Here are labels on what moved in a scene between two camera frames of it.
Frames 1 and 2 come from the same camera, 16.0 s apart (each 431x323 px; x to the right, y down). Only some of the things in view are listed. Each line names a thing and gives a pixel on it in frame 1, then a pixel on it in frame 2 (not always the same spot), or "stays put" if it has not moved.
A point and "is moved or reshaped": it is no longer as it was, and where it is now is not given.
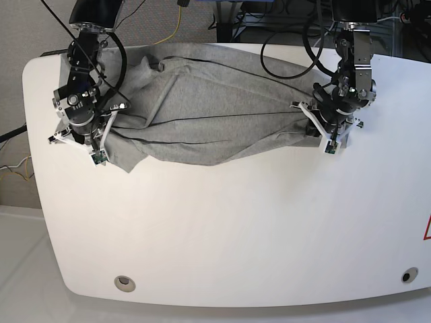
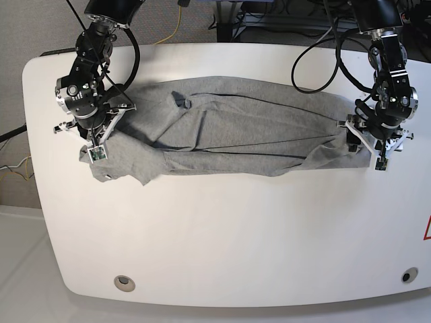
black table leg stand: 226,12 stays put
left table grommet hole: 124,284 stays put
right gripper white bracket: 329,145 -> 375,155
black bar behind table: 54,52 stays put
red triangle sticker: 427,234 stays put
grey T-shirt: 190,103 is moved or reshaped
